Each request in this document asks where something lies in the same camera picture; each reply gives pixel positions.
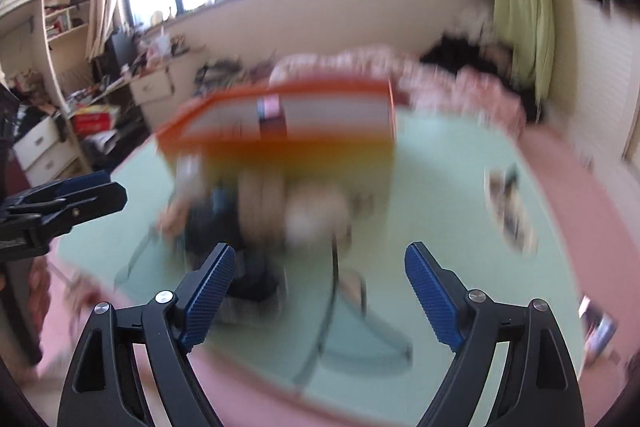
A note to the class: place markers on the mint cartoon lap table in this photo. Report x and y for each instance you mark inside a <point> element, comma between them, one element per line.
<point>375,271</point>

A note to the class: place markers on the black clothes pile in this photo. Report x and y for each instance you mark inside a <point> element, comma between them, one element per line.
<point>455,53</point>

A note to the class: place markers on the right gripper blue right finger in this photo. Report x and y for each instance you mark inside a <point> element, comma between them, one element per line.
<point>538,386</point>

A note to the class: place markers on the pink crumpled blanket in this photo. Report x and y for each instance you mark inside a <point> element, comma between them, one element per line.
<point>426,87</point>

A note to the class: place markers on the white bedside desk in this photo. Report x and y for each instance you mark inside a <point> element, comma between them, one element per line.
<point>160,93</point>

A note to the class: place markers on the orange gradient storage box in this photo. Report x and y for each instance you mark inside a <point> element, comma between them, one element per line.
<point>329,127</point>

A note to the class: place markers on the items in table slot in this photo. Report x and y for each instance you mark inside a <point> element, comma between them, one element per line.
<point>506,207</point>

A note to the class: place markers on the white fluffy pompom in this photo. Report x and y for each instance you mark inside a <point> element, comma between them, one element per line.
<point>316,212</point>

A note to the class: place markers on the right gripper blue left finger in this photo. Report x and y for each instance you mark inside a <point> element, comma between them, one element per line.
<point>103,385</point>

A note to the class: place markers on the red tissue box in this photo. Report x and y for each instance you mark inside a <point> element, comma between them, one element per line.
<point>94,119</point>

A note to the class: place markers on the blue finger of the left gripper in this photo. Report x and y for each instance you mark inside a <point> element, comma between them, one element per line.
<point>59,216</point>
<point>59,188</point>

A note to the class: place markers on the doll with plastic-wrapped head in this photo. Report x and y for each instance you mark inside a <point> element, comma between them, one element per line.
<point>251,208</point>

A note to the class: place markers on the black lace-trimmed garment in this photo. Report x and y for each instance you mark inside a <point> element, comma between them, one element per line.
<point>257,282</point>

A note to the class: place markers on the pink bed sheet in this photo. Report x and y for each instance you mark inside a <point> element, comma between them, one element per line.
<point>606,264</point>

